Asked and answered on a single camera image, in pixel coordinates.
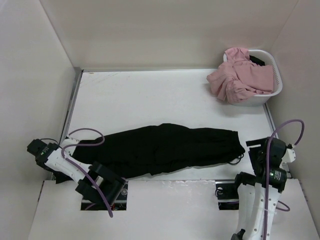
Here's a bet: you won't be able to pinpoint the black trousers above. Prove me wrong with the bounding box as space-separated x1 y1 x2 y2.
53 122 246 185

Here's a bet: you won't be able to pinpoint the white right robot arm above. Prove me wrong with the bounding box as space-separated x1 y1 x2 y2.
231 137 287 240

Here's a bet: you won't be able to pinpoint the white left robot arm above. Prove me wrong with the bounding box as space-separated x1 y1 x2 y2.
27 139 127 206

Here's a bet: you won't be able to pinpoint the pink trousers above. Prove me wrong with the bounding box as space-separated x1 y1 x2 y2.
206 47 274 104

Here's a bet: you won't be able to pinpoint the white laundry basket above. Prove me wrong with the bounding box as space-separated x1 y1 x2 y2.
232 49 283 107

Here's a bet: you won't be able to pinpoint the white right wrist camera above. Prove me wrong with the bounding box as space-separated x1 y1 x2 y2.
282 144 297 163

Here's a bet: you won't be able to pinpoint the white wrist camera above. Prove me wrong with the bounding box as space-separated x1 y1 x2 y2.
60 137 80 156
282 144 297 163

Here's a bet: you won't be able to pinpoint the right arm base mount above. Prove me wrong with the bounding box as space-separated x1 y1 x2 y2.
214 180 239 211

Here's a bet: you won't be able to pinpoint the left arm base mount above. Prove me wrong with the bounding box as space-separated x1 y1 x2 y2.
80 183 129 211

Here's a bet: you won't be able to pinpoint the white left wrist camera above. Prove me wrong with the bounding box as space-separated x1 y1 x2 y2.
60 137 80 156

